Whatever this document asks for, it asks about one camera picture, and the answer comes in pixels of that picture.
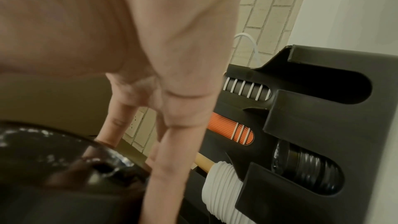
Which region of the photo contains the black cup and lid organizer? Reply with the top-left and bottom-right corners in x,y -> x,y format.
177,44 -> 398,224

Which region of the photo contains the person's right hand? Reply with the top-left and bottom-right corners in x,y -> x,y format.
0,0 -> 243,224

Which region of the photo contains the stack of gold paper cups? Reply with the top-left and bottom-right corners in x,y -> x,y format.
194,153 -> 216,173

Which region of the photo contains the stack of black paper cups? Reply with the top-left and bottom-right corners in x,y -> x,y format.
223,76 -> 272,102

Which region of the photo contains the white power cable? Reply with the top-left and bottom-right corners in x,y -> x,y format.
233,33 -> 262,68

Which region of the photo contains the short stack of black lids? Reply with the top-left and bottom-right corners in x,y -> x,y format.
272,140 -> 345,196

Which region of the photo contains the stack of red paper cups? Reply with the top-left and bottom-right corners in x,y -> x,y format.
206,113 -> 256,146

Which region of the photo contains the stack of white lids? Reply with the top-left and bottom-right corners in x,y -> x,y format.
201,161 -> 257,224

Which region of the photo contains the white wall socket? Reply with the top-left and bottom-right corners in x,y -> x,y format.
125,110 -> 146,139

